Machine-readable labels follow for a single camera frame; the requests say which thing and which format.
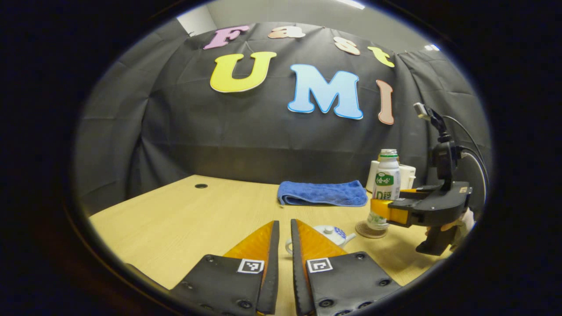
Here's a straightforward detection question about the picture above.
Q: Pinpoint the black backdrop cloth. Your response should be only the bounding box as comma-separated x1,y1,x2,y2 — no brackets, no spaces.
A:
75,22,492,215

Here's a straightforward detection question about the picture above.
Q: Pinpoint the white toaster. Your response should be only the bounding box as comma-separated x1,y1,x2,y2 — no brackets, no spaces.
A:
366,160,416,192

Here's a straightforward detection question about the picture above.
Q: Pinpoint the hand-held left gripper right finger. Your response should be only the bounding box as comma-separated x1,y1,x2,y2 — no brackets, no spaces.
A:
291,219,402,316

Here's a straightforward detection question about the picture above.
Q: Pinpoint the round coaster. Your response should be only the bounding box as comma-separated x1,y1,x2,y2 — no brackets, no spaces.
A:
355,220,389,239

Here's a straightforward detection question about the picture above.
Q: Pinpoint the white plastic water bottle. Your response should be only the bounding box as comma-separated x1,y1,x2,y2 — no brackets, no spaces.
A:
367,149,401,230

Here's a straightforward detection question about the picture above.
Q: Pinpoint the black cable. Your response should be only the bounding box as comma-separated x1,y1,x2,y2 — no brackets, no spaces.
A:
443,115,490,200

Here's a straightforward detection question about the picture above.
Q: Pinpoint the white teacup lid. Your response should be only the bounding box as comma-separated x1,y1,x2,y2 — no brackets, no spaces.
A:
313,225,347,242

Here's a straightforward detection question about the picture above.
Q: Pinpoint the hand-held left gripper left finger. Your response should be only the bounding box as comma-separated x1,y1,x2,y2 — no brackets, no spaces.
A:
169,220,280,316

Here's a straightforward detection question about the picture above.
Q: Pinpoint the white teacup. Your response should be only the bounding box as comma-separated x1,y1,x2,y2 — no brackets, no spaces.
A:
285,232,357,256

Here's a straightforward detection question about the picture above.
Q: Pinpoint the blue folded towel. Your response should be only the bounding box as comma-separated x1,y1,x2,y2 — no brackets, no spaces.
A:
277,180,368,207

